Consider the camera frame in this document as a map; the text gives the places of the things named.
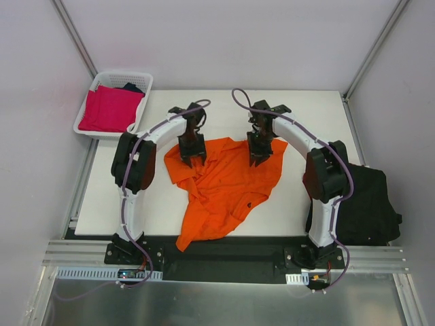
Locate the orange t shirt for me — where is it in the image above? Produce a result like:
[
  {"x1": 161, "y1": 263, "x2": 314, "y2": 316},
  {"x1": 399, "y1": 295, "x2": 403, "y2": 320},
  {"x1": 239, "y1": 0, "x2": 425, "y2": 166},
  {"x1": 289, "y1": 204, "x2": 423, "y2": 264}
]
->
[{"x1": 164, "y1": 137, "x2": 288, "y2": 252}]

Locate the pink t shirt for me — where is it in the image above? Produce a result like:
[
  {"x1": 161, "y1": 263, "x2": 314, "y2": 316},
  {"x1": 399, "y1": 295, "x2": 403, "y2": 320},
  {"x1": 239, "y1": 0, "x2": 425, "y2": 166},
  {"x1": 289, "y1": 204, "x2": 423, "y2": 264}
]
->
[{"x1": 78, "y1": 85, "x2": 145, "y2": 132}]

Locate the black t shirt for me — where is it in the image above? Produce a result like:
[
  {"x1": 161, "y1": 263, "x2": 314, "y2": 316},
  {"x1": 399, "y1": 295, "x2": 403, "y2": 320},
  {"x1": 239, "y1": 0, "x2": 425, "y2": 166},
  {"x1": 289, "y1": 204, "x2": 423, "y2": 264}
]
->
[{"x1": 302, "y1": 160, "x2": 402, "y2": 249}]

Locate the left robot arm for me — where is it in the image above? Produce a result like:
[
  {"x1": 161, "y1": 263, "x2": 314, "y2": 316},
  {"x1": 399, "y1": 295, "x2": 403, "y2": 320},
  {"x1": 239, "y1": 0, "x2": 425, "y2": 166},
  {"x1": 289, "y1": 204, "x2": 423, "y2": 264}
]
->
[{"x1": 104, "y1": 99, "x2": 211, "y2": 266}]

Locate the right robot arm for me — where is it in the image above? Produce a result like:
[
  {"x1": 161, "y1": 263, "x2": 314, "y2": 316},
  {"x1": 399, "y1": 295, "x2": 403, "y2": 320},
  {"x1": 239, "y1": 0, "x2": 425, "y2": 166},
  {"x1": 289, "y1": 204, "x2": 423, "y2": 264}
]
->
[{"x1": 247, "y1": 100, "x2": 354, "y2": 270}]

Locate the dark navy t shirt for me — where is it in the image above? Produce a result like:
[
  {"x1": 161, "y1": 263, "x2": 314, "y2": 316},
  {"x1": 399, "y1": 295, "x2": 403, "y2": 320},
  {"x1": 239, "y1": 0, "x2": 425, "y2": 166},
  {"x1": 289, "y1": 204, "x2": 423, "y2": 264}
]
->
[{"x1": 122, "y1": 82, "x2": 145, "y2": 95}]

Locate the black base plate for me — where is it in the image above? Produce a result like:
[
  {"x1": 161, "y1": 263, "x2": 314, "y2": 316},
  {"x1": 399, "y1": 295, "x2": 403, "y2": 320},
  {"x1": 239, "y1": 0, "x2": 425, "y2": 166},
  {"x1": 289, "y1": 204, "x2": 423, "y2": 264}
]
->
[{"x1": 103, "y1": 236, "x2": 346, "y2": 283}]

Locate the right aluminium frame post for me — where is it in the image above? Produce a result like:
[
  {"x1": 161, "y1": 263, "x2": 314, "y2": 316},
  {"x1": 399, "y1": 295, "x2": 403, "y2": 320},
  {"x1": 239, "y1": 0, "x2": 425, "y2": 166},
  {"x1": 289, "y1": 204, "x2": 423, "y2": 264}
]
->
[{"x1": 342, "y1": 0, "x2": 411, "y2": 103}]

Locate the aluminium frame post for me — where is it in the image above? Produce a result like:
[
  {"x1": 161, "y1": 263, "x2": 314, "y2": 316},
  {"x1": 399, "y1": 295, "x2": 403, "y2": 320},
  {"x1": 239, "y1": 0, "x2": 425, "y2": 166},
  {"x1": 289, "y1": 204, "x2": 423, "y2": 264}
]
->
[
  {"x1": 50, "y1": 0, "x2": 98, "y2": 78},
  {"x1": 342, "y1": 0, "x2": 411, "y2": 103}
]

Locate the right white cable duct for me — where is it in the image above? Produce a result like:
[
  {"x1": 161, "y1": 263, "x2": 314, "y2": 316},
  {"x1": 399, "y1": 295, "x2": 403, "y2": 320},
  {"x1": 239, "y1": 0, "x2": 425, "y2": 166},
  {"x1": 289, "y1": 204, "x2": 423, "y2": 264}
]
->
[{"x1": 285, "y1": 272, "x2": 309, "y2": 286}]

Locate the white cable duct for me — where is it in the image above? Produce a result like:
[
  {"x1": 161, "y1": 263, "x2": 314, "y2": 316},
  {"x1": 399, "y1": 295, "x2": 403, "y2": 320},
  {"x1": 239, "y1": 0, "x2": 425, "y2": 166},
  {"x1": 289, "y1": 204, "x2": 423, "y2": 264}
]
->
[
  {"x1": 56, "y1": 267, "x2": 163, "y2": 282},
  {"x1": 285, "y1": 272, "x2": 309, "y2": 286}
]

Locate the left white cable duct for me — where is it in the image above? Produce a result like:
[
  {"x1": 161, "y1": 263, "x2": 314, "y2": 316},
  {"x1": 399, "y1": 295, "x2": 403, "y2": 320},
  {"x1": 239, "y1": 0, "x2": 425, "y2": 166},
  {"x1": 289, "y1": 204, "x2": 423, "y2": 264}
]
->
[{"x1": 56, "y1": 267, "x2": 163, "y2": 282}]

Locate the left aluminium frame post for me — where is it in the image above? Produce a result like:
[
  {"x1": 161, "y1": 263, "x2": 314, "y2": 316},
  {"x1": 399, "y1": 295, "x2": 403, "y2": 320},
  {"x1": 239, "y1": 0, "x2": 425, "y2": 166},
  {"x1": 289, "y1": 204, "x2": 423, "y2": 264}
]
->
[{"x1": 50, "y1": 0, "x2": 98, "y2": 78}]

